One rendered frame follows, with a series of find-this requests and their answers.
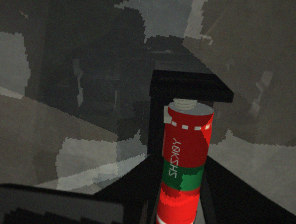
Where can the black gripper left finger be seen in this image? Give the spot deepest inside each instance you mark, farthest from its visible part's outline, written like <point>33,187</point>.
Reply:
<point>132,199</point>

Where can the red and green battery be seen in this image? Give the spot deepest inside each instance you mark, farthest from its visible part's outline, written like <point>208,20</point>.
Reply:
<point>185,148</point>

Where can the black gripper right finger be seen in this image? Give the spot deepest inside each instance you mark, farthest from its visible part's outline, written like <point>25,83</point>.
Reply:
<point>227,199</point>

